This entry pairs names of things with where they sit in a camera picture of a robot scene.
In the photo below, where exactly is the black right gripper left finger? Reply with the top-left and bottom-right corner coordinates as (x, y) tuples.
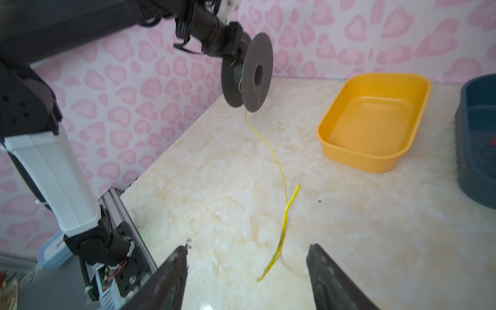
(121, 245), (188, 310)

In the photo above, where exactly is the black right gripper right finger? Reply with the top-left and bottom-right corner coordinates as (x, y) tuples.
(306, 244), (378, 310)

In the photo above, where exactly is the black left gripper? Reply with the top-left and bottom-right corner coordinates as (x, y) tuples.
(173, 3), (242, 58)

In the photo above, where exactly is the dark grey cable spool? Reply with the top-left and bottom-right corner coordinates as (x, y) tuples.
(221, 32), (274, 112)

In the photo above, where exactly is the yellow thin cable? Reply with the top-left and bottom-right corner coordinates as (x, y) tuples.
(230, 36), (302, 283)

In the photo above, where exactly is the yellow plastic tray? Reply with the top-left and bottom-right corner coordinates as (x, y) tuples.
(316, 72), (432, 174)

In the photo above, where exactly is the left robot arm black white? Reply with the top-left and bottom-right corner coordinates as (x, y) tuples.
(1, 1), (243, 302)

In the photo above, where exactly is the blue lidded plastic box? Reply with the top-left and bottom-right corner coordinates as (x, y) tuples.
(37, 231), (73, 269)

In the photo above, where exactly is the teal plastic tray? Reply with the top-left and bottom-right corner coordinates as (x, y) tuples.
(455, 74), (495, 209)

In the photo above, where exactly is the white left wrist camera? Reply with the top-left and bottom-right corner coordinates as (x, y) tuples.
(214, 0), (242, 25)

